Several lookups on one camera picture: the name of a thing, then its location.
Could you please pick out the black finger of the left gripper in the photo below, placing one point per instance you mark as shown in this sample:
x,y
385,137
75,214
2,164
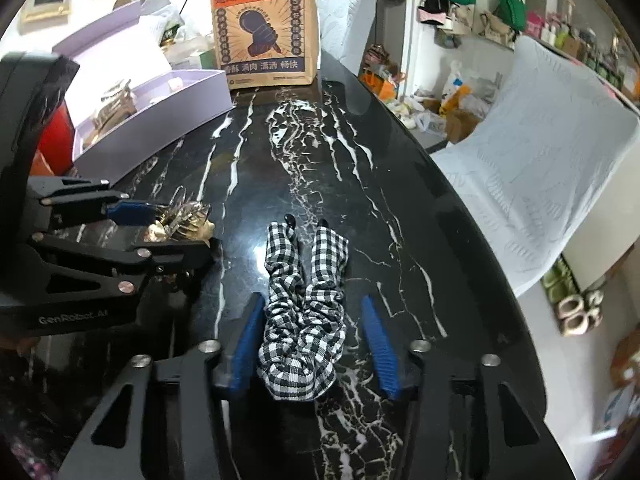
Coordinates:
x,y
186,258

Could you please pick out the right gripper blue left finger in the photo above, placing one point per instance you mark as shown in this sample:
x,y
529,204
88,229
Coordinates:
x,y
244,345

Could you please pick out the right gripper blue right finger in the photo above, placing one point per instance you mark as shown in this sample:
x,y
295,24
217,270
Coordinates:
x,y
384,357

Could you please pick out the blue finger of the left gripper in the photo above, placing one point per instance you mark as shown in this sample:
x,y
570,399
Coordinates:
x,y
132,213

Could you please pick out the gingham black white scrunchie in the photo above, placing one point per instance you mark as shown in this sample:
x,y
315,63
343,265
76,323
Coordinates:
x,y
305,328

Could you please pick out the pearl wavy hair claw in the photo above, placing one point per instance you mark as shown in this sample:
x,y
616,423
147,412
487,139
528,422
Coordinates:
x,y
116,105

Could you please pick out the person left hand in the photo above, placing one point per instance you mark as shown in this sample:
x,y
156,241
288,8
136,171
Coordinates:
x,y
20,345

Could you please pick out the red canister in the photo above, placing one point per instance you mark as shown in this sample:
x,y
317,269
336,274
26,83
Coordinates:
x,y
54,153

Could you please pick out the lavender open gift box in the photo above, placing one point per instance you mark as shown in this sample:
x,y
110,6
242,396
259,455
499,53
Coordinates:
x,y
169,103

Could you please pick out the brown paper takeout bag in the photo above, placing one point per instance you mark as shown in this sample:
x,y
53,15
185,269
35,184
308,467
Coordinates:
x,y
266,43

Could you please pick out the near light blue covered chair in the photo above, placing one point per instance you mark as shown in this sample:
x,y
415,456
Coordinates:
x,y
534,167

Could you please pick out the light blue covered chair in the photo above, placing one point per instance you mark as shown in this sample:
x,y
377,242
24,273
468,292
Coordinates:
x,y
344,27
534,167

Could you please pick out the far light blue covered chair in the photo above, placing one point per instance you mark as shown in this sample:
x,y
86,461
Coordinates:
x,y
344,27

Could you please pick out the wall intercom panel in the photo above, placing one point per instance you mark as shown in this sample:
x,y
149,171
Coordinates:
x,y
40,10

